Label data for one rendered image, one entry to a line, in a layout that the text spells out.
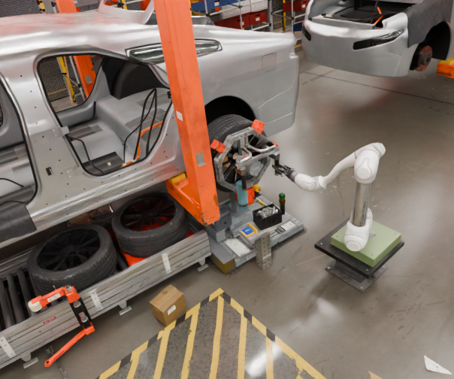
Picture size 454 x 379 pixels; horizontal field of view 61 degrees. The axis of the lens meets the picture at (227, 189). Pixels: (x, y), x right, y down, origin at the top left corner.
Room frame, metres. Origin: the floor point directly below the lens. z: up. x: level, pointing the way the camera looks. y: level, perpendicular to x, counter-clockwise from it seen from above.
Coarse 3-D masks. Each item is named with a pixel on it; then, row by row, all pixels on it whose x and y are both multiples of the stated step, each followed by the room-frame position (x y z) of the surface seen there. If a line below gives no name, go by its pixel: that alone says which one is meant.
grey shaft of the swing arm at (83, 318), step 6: (66, 288) 1.92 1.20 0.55; (78, 300) 1.97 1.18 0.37; (72, 306) 1.94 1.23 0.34; (78, 306) 1.92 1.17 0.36; (84, 306) 1.98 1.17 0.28; (78, 312) 1.91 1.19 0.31; (84, 312) 1.97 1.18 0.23; (78, 318) 1.94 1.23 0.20; (84, 318) 1.92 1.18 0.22; (90, 318) 1.98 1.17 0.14; (84, 324) 1.91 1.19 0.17; (90, 324) 1.93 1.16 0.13
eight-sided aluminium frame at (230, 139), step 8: (248, 128) 2.91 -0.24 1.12; (232, 136) 2.79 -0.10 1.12; (240, 136) 2.81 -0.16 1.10; (256, 136) 2.89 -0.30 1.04; (264, 136) 2.93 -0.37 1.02; (224, 144) 2.78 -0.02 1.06; (224, 152) 2.73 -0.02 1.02; (216, 160) 2.71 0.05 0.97; (264, 160) 2.98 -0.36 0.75; (216, 168) 2.73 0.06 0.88; (264, 168) 2.92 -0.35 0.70; (216, 176) 2.73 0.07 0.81; (256, 176) 2.93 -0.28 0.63; (224, 184) 2.71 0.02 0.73; (248, 184) 2.83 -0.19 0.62
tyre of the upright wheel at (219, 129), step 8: (216, 120) 3.02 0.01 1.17; (224, 120) 2.99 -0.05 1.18; (232, 120) 2.97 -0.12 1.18; (240, 120) 2.96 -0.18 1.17; (248, 120) 3.00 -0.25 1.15; (208, 128) 2.98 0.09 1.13; (216, 128) 2.92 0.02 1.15; (224, 128) 2.87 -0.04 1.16; (232, 128) 2.88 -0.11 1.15; (240, 128) 2.91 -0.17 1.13; (208, 136) 2.89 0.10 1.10; (216, 136) 2.83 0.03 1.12; (224, 136) 2.83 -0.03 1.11; (216, 152) 2.79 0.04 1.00; (216, 184) 2.77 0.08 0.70; (232, 192) 2.85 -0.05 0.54
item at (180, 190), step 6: (168, 180) 2.96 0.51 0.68; (180, 180) 2.93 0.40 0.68; (186, 180) 2.92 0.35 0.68; (168, 186) 2.97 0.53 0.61; (174, 186) 2.85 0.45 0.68; (180, 186) 2.83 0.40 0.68; (186, 186) 2.67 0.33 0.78; (168, 192) 2.99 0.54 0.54; (174, 192) 2.86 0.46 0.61; (180, 192) 2.75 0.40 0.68; (186, 192) 2.68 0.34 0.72; (174, 198) 2.89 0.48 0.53; (180, 198) 2.77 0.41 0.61; (186, 198) 2.65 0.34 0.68; (180, 204) 2.79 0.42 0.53; (186, 204) 2.67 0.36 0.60; (192, 210) 2.58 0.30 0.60
